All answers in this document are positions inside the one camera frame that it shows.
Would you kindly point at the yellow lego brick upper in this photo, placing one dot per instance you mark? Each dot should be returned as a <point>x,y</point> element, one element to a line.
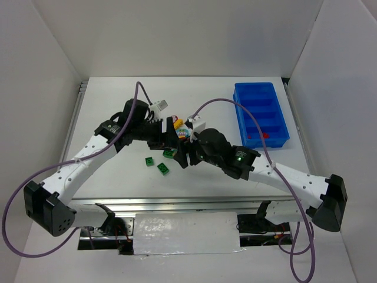
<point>178,123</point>

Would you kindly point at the green lego brick lower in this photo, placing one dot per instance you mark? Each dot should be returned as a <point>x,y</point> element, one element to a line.
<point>163,169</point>

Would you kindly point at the aluminium front rail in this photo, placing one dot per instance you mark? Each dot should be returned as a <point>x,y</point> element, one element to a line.
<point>131,206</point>

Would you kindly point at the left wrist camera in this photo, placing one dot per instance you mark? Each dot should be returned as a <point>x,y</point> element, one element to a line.
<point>158,106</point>

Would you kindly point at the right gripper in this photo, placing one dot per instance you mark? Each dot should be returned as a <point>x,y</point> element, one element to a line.
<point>191,154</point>

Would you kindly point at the green lego brick upper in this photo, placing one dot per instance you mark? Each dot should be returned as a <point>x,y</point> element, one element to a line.
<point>169,154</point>

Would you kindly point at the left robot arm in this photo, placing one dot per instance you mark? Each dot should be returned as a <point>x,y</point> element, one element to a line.
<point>49,203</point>

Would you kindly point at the teal printed round lego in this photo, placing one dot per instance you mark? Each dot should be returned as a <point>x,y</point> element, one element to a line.
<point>183,133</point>

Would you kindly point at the green lego brick left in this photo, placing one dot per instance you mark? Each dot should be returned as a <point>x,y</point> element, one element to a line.
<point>149,161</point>

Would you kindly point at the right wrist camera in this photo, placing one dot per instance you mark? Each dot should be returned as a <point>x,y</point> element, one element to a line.
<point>197,125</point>

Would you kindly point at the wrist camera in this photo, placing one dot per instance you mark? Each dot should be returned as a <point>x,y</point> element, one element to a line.
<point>197,125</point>
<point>158,106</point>

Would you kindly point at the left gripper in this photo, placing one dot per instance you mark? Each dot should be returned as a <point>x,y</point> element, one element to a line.
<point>169,134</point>

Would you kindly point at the green lego brick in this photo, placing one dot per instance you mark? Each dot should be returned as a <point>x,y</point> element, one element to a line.
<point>149,161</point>
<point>169,154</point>
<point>163,169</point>

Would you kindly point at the blue divided plastic bin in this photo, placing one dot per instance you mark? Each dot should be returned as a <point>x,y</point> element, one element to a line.
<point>261,100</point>

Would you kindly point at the white foil tape panel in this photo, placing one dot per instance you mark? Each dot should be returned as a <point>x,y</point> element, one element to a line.
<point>186,233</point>

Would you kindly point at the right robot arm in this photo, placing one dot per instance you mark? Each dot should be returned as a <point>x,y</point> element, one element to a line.
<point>320,199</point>

